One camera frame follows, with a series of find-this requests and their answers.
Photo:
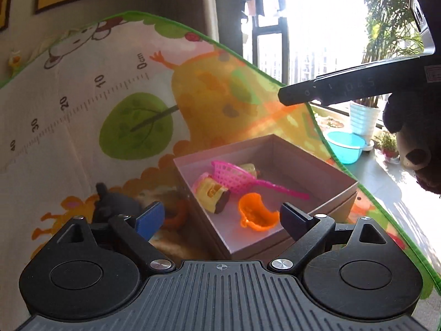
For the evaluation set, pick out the brown plush toy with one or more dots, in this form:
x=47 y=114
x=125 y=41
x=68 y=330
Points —
x=413 y=127

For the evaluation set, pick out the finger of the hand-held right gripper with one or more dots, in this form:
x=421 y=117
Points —
x=344 y=88

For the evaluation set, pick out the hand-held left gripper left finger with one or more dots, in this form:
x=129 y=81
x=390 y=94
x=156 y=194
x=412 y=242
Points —
x=151 y=217

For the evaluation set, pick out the cartoon printed play mat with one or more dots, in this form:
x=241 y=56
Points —
x=103 y=76

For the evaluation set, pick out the palm in white ribbed pot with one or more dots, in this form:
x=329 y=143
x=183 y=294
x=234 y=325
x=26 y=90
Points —
x=363 y=117

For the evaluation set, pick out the beige curtain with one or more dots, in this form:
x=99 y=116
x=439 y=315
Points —
x=210 y=7

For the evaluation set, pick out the orange toy cup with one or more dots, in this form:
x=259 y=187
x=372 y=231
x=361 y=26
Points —
x=255 y=210

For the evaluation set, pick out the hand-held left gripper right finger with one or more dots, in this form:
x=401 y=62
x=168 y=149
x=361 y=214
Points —
x=293 y=220

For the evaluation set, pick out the yellow and pink toy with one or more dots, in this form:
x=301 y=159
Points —
x=206 y=190

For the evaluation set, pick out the small plant in red pot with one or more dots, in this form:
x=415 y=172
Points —
x=388 y=144

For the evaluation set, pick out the pink cardboard box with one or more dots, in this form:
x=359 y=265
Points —
x=310 y=176

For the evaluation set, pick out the teal plastic basin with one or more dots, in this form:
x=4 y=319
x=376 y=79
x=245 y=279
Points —
x=346 y=147

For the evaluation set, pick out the black plush toy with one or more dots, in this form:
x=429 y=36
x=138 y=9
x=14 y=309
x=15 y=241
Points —
x=113 y=205

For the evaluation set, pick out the black window frame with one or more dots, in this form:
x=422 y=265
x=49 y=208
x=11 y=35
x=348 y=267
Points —
x=255 y=48

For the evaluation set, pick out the pale yellow plastic toy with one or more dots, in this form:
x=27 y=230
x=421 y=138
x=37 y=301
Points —
x=250 y=169

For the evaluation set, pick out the pink toy net scoop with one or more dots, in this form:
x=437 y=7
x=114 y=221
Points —
x=231 y=178

